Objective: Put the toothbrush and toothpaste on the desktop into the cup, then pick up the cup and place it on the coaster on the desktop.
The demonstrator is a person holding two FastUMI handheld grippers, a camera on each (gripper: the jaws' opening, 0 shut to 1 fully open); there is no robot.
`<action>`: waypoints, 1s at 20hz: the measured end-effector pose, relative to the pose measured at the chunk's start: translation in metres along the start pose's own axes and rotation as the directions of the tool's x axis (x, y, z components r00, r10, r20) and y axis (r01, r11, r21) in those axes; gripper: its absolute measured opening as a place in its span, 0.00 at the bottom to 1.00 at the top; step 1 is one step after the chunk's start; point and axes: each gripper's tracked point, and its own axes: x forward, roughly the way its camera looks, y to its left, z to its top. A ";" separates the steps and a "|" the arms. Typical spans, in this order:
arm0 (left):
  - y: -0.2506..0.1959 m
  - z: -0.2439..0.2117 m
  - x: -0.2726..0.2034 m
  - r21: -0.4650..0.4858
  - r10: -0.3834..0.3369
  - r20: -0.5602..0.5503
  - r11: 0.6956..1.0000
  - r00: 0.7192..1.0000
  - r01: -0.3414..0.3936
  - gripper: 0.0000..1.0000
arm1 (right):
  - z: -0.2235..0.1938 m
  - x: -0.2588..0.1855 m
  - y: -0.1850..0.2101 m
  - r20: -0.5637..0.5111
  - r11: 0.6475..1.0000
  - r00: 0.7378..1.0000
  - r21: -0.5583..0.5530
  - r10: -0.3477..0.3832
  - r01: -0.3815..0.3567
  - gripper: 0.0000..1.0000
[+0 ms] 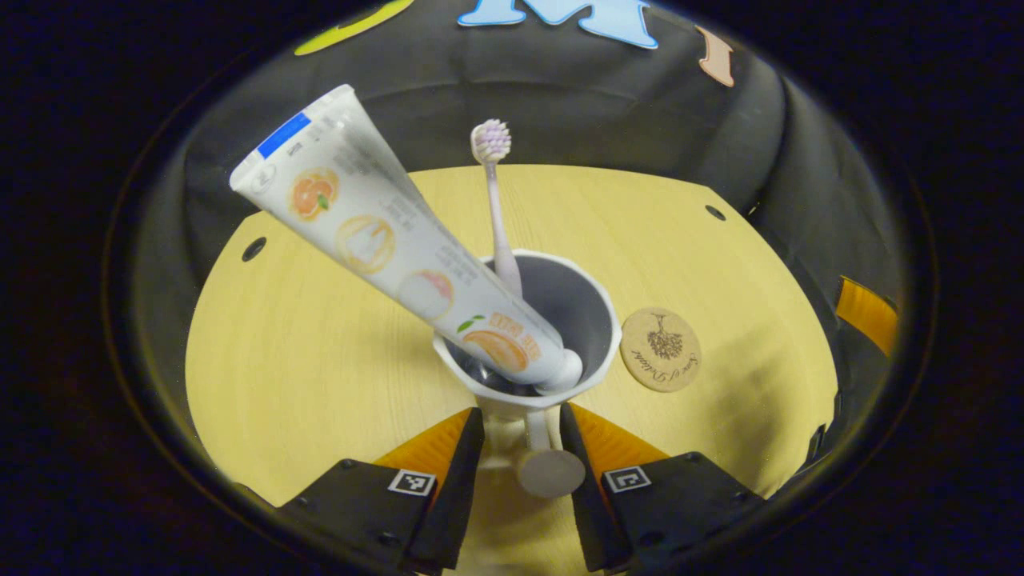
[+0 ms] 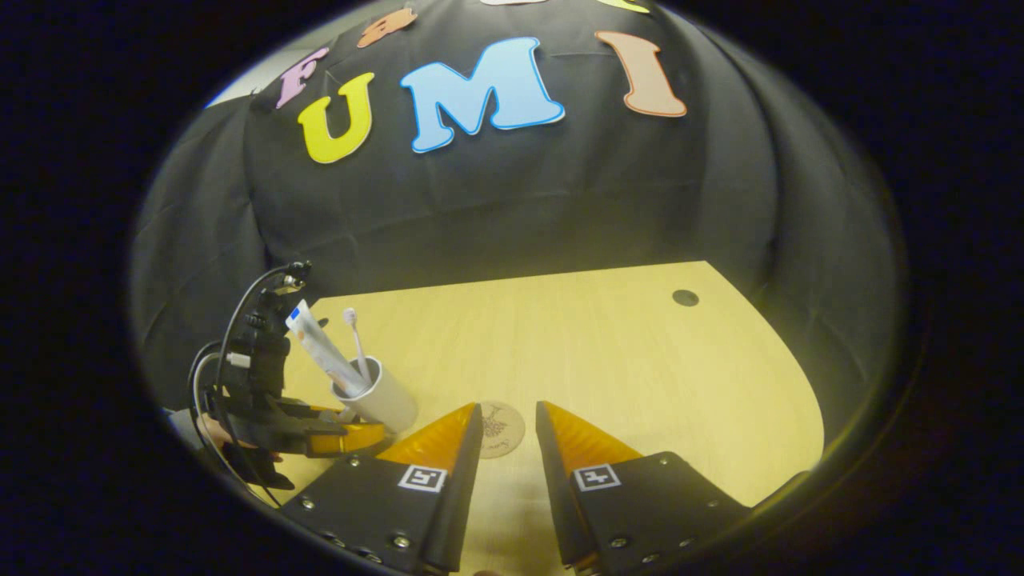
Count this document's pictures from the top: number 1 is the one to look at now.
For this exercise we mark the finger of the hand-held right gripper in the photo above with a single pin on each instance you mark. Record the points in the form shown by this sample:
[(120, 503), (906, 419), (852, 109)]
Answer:
[(868, 316)]

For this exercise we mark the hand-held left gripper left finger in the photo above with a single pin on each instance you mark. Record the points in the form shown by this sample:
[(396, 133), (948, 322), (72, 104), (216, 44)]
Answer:
[(456, 496)]

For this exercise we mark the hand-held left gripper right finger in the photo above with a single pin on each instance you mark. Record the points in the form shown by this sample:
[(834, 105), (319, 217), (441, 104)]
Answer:
[(584, 496)]

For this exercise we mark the round cork coaster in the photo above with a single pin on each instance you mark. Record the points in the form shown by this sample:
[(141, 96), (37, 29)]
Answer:
[(661, 350)]

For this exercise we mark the white toothpaste tube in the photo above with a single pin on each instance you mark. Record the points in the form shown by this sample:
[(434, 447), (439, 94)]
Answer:
[(384, 240)]

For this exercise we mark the white toothbrush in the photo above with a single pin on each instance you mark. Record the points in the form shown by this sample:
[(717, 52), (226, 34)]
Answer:
[(500, 224)]

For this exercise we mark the black backdrop cloth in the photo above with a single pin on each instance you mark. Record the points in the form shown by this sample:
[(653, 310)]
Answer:
[(576, 104)]

